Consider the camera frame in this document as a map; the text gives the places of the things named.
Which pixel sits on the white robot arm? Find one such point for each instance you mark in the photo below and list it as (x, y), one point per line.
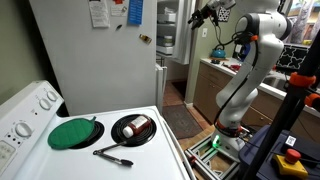
(263, 28)

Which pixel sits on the blue paper on fridge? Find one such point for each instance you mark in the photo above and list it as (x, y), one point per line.
(135, 12)

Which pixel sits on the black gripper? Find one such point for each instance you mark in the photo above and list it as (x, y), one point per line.
(198, 17)

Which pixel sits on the white refrigerator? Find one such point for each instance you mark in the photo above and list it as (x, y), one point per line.
(100, 69)

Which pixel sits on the yellow emergency stop box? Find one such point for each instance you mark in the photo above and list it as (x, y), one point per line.
(289, 164)

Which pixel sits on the gold fridge magnet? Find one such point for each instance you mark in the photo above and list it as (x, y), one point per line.
(146, 39)

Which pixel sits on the white paper note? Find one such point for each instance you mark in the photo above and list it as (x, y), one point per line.
(99, 13)

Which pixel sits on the white electric stove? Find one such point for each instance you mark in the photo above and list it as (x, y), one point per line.
(28, 117)

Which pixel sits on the white wall light switch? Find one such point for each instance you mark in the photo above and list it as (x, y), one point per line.
(204, 32)

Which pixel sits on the black tripod pole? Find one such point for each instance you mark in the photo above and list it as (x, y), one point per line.
(300, 93)

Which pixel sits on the teal kettle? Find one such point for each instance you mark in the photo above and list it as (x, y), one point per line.
(218, 52)

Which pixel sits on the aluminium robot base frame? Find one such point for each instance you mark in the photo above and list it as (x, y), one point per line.
(211, 161)

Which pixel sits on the wooden kitchen cabinets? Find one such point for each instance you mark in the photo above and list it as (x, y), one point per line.
(262, 111)

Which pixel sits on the dark floor rug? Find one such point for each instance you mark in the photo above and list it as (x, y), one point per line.
(181, 121)

